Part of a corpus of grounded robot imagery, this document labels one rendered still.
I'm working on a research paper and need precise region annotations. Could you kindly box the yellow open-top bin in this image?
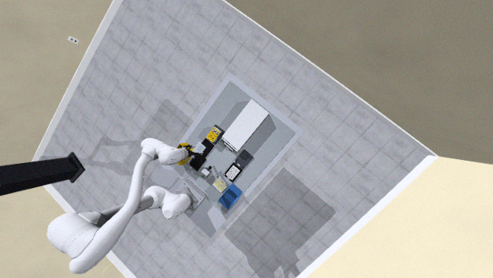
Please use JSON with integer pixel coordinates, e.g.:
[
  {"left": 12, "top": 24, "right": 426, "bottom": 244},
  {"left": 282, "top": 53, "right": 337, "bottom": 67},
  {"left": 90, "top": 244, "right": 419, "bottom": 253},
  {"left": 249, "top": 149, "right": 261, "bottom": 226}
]
[{"left": 177, "top": 143, "right": 191, "bottom": 166}]

